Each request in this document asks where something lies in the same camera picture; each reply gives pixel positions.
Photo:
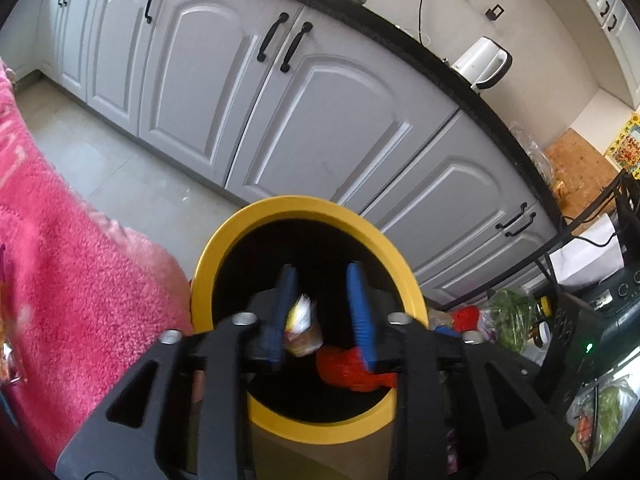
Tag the clear plastic bag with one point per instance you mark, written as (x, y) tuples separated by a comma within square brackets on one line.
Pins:
[(537, 155)]

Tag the pink fleece blanket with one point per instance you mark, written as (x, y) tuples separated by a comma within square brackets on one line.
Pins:
[(75, 260)]

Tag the white kitchen base cabinet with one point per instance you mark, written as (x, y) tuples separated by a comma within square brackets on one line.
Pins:
[(200, 85)]

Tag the small yellow round object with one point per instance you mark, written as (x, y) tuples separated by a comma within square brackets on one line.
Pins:
[(544, 305)]

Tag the colourful wall poster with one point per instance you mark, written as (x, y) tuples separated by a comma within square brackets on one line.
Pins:
[(627, 145)]

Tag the red plastic bag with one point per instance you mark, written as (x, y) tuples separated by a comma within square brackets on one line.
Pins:
[(466, 317)]

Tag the black kitchen countertop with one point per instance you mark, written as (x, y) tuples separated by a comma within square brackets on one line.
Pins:
[(400, 30)]

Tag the white electric kettle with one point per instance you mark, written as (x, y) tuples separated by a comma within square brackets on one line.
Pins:
[(482, 62)]

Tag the crumpled red bag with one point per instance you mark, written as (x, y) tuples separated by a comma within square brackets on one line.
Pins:
[(345, 372)]

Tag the yellow rimmed waste bin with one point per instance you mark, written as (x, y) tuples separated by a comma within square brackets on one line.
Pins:
[(300, 205)]

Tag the clear bag of vegetables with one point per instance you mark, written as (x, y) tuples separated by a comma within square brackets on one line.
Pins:
[(605, 405)]

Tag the brown cork board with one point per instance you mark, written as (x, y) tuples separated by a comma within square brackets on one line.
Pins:
[(580, 160)]

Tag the white wall cabinet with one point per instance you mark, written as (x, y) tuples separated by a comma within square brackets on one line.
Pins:
[(620, 45)]

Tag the bag of green vegetables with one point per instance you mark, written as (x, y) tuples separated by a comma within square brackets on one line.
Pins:
[(510, 317)]

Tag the small black wall fixture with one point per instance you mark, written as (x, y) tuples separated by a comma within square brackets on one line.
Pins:
[(495, 11)]

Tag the black stereo appliance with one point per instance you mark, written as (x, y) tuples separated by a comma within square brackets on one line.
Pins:
[(595, 325)]

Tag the white paper sheet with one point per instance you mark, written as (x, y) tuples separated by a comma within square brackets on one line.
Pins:
[(585, 260)]

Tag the small white yellow wrapper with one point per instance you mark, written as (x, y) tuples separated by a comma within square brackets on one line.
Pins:
[(300, 317)]

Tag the black metal rack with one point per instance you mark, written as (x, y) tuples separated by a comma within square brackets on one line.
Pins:
[(552, 270)]

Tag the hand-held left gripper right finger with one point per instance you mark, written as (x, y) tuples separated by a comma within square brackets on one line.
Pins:
[(361, 315)]

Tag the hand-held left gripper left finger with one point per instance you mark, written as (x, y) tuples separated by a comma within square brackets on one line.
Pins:
[(284, 310)]

